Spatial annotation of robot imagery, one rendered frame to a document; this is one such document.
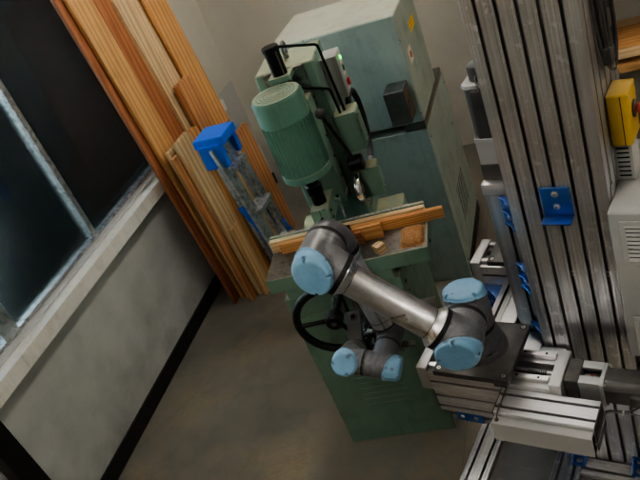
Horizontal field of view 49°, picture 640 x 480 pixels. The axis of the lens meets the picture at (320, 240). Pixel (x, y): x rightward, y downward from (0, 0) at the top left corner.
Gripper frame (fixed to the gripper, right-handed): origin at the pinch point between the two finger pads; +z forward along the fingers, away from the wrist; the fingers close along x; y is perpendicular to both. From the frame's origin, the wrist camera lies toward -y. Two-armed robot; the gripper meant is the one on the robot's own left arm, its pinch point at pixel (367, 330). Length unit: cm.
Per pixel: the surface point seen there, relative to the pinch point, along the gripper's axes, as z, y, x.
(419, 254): 16.2, -19.2, 19.8
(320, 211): 16.7, -41.3, -10.8
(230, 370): 112, 26, -106
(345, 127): 26, -69, 3
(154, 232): 123, -54, -136
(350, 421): 54, 45, -30
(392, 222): 26.9, -31.7, 11.5
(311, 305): 22.3, -9.0, -24.0
